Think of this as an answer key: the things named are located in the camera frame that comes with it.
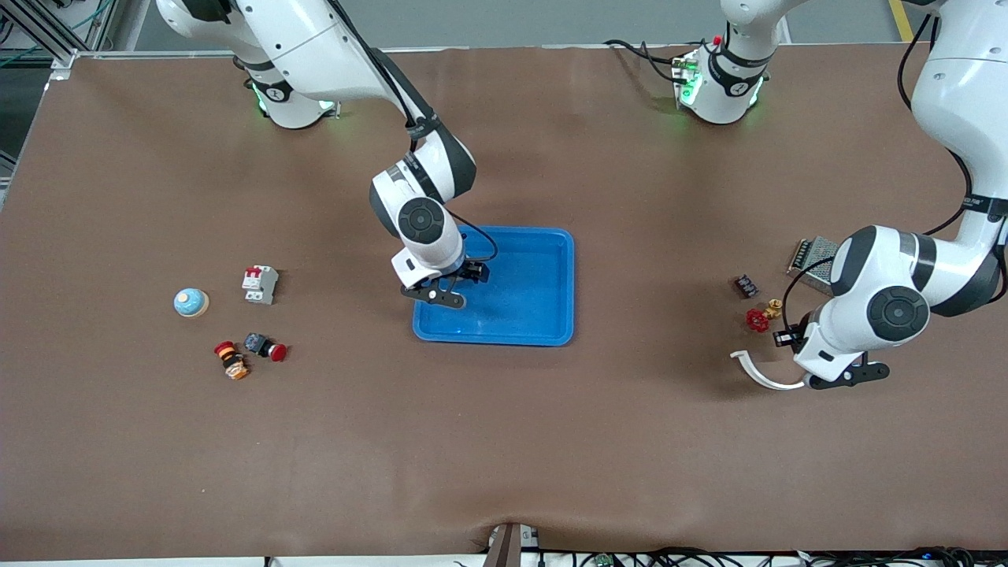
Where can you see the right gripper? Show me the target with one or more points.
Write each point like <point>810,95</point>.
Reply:
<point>468,274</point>

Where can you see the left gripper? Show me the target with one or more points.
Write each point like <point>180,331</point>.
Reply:
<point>797,334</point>

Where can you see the black terminal block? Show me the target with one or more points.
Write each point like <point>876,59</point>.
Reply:
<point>746,287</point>

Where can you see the light blue call bell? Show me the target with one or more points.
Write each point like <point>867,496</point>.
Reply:
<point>190,302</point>

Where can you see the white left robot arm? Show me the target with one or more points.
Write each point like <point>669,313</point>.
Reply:
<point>961,94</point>

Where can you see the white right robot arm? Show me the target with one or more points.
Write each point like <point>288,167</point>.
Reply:
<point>315,47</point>

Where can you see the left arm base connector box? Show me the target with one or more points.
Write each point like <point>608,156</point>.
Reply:
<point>687,79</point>

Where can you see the white curved plastic clamp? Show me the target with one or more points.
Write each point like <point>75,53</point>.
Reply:
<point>776,386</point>

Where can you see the blue plastic tray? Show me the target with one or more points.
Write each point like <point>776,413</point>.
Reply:
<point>528,307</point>

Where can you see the metal mesh power supply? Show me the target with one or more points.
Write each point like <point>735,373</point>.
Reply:
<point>807,260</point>

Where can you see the brown table mat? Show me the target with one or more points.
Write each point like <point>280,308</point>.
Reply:
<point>504,441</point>

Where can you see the white red circuit breaker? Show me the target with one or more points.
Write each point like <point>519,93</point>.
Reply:
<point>260,284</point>

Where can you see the red black push button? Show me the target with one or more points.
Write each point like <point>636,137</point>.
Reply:
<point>265,346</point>

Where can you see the red yellow emergency stop button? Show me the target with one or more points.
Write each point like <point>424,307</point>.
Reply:
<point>231,360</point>

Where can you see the aluminium frame corner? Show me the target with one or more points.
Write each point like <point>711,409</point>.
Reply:
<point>63,63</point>

